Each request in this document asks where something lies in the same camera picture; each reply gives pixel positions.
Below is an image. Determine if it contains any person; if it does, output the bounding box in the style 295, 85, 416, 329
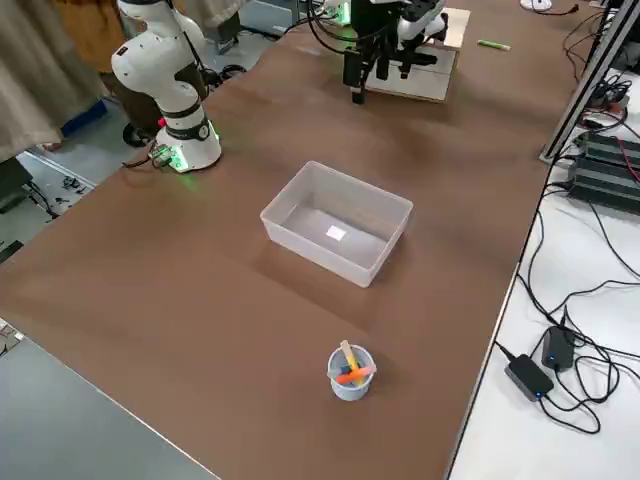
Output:
0, 0, 126, 164

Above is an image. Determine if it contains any clear plastic cup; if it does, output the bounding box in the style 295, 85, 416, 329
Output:
327, 344, 376, 402

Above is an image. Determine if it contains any plain wooden stick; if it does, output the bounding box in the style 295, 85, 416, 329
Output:
339, 339, 359, 374

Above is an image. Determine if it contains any clear plastic box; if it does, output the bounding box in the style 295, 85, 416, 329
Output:
258, 159, 415, 289

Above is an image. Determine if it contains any wooden drawer with black handle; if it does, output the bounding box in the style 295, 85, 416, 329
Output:
363, 49, 459, 105

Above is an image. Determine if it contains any black power supply unit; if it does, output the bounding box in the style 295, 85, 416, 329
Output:
566, 153, 640, 217
579, 130, 640, 169

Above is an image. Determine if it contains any dark grey power adapter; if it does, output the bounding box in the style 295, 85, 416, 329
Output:
503, 353, 555, 403

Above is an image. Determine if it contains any orange stick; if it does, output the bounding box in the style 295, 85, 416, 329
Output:
337, 368, 375, 385

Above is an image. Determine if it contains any aluminium frame post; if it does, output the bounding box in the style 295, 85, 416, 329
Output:
538, 0, 640, 164

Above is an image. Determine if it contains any blue plastic bin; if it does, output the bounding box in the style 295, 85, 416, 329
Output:
59, 97, 109, 136

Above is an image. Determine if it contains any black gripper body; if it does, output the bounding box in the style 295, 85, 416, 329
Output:
389, 48, 437, 67
349, 0, 400, 51

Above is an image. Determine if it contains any black power adapter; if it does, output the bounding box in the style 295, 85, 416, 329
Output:
540, 325, 577, 372

